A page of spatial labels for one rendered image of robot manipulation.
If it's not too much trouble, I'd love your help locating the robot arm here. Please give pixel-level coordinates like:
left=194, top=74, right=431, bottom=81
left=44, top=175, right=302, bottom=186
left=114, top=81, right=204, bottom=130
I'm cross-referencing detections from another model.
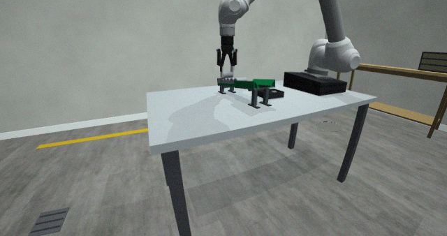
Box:
left=219, top=0, right=360, bottom=80

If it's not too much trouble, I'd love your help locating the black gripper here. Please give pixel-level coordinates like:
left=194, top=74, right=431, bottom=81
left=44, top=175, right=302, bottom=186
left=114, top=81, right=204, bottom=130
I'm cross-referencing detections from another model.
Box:
left=217, top=36, right=237, bottom=78

